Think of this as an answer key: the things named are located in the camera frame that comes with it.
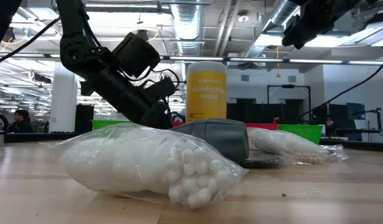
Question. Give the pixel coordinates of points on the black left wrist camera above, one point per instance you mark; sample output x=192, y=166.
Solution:
x=161, y=88

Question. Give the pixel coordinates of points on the white pillar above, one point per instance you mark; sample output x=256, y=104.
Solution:
x=63, y=102

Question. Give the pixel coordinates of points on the clear bag of black items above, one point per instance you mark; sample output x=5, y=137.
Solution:
x=262, y=161

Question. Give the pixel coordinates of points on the long ceiling light bar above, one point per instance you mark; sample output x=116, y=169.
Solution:
x=256, y=59

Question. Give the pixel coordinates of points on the yellow disinfecting wipes canister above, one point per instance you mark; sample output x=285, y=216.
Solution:
x=206, y=93

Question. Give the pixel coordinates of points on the black computer monitor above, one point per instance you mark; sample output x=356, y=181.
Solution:
x=356, y=111

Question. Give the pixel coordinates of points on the ribbed silver ventilation duct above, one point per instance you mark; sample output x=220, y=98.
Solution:
x=188, y=28

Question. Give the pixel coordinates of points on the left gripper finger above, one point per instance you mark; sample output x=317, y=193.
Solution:
x=157, y=116

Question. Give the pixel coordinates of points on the dark grey deodorant stick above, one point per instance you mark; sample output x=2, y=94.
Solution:
x=225, y=137

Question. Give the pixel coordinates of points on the person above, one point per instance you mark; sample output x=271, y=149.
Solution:
x=21, y=123
x=276, y=120
x=329, y=124

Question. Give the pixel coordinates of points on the clear bag of cotton balls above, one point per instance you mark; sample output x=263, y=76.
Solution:
x=132, y=161

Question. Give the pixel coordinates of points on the smooth silver ventilation duct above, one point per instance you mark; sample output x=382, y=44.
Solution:
x=281, y=12

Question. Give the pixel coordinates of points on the tall black cabinet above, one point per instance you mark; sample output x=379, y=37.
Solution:
x=84, y=118

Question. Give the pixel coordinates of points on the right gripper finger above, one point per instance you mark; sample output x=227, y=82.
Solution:
x=294, y=39

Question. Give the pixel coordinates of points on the clear bag of cotton swabs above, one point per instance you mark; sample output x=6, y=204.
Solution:
x=281, y=143

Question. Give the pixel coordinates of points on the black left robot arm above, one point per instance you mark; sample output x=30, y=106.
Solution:
x=69, y=18

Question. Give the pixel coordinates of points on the black metal frame stand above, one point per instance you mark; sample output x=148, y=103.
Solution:
x=287, y=86

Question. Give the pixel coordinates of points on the green plastic basket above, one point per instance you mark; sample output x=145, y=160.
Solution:
x=303, y=132
x=107, y=124

